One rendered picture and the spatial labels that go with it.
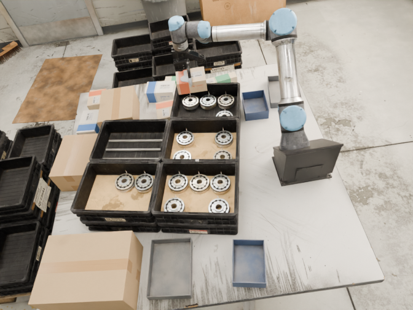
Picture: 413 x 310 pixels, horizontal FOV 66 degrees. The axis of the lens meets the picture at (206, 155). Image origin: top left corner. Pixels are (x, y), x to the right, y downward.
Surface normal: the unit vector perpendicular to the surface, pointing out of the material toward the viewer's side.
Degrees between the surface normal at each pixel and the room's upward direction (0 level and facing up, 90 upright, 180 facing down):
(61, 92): 4
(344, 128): 0
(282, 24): 40
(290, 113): 55
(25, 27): 90
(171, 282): 0
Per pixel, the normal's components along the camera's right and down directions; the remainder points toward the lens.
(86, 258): -0.11, -0.61
